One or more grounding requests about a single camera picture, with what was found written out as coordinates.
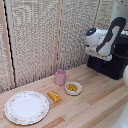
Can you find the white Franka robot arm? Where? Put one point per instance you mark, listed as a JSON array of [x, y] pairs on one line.
[[110, 33]]

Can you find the beige woven folding screen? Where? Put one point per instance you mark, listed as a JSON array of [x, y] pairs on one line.
[[30, 40]]

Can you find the pink cup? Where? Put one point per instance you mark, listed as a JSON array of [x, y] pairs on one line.
[[60, 77]]

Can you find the white rounded object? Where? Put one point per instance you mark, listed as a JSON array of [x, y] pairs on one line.
[[124, 118]]

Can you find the white floral rim plate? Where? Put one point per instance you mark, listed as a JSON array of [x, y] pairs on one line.
[[26, 107]]

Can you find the black air fryer body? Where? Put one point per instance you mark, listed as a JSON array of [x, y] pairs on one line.
[[121, 63]]

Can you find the yellow food bar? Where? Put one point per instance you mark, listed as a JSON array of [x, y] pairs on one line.
[[54, 96]]

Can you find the small white bowl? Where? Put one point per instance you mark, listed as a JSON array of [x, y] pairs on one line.
[[73, 91]]

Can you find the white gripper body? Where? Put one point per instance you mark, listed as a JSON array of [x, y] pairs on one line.
[[98, 53]]

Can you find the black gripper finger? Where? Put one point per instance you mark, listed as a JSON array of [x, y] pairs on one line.
[[104, 62]]

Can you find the yellow food pieces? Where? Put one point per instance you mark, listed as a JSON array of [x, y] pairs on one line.
[[72, 87]]

